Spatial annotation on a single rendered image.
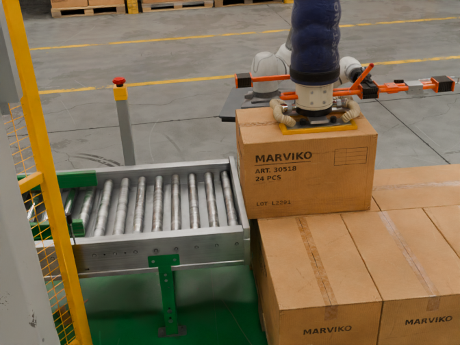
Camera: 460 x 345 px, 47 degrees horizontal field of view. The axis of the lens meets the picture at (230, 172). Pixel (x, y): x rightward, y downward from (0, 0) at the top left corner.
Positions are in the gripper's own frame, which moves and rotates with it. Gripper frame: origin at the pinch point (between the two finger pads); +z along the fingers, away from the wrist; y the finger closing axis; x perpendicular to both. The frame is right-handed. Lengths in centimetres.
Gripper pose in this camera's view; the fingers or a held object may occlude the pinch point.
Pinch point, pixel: (370, 89)
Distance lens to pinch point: 257.9
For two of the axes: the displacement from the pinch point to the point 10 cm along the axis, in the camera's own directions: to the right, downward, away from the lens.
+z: 0.9, 4.7, -8.8
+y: 0.3, 8.8, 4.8
